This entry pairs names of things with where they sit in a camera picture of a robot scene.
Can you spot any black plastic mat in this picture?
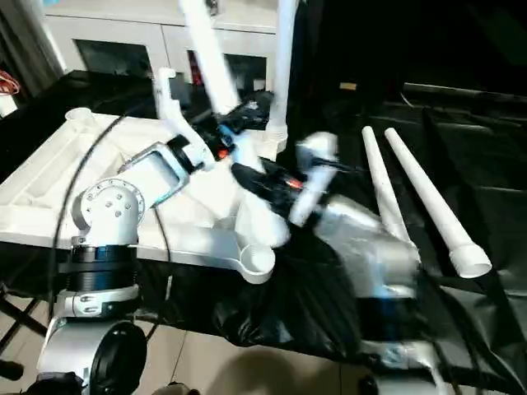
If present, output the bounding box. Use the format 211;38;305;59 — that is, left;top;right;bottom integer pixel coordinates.
0;70;527;392

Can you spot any white plastic table top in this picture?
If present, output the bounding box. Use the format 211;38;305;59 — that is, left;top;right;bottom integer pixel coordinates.
0;107;291;286

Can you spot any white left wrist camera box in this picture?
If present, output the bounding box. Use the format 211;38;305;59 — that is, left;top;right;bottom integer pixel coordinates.
152;67;204;147

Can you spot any black folding table frame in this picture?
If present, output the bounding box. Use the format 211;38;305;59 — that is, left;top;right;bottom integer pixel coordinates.
0;295;52;381

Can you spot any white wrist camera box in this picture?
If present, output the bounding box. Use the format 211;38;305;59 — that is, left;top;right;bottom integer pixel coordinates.
152;67;204;147
287;132;341;229

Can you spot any long black bar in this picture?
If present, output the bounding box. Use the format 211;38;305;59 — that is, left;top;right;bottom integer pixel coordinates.
402;81;527;106

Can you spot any red wire basket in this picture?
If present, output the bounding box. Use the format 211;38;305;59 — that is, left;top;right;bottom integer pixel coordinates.
0;71;19;98

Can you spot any white sideboard with glass doors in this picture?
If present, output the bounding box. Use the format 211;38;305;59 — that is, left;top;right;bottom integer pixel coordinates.
43;0;285;91

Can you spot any grey curtain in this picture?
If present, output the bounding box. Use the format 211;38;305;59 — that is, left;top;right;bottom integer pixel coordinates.
0;0;67;95

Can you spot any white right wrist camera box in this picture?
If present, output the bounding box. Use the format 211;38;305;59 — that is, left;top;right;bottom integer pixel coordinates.
287;132;341;229

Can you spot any white plastic table leg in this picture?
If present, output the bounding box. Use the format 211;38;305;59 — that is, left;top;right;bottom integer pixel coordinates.
176;0;291;249
267;0;300;154
361;126;414;248
383;128;493;279

